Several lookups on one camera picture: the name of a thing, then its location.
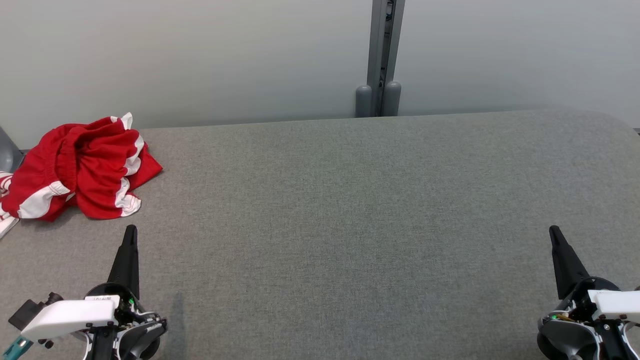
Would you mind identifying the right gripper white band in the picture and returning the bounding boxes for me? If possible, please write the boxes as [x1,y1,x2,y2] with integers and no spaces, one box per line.
[548,225,640,332]

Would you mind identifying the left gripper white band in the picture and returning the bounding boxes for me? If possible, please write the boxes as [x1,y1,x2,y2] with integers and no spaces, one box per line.
[20,224,167,343]

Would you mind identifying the red shorts white side stripes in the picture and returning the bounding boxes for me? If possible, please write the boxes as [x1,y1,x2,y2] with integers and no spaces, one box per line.
[2,112,164,222]

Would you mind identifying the red jersey white striped sleeves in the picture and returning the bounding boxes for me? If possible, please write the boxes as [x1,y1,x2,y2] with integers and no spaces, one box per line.
[0,171,20,240]

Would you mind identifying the grey rounded object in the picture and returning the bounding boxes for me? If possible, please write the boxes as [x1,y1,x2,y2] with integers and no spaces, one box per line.
[0,126,24,174]

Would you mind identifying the grey cylinder post foot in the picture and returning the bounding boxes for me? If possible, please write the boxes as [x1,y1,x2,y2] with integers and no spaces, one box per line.
[355,85,373,118]
[382,81,402,117]

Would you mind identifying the grey metal wall post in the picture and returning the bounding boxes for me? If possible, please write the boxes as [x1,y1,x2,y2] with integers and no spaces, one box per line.
[366,0,406,117]

